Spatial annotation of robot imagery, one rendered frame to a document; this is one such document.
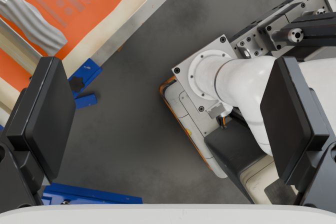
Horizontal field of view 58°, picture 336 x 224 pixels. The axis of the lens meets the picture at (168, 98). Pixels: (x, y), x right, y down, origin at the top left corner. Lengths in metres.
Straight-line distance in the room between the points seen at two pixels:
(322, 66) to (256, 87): 0.11
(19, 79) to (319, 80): 0.78
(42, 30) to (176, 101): 0.93
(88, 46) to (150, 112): 1.08
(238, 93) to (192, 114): 1.20
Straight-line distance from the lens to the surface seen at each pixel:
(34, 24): 0.93
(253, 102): 0.49
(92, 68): 0.87
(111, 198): 1.01
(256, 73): 0.48
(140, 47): 1.87
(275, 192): 1.24
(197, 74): 0.73
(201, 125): 1.72
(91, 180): 2.06
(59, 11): 0.93
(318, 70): 0.41
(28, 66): 0.84
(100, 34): 0.91
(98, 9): 0.92
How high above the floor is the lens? 1.87
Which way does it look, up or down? 76 degrees down
